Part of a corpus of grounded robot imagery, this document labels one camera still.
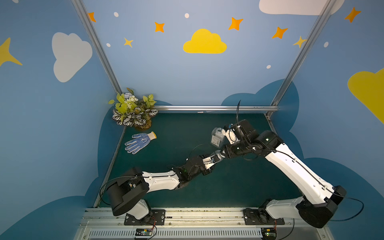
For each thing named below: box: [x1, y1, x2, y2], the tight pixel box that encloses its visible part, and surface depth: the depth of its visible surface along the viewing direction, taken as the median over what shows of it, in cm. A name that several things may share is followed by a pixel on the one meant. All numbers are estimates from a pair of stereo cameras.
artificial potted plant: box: [108, 88, 159, 130], surface depth 96 cm
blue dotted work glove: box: [124, 131, 157, 155], surface depth 106 cm
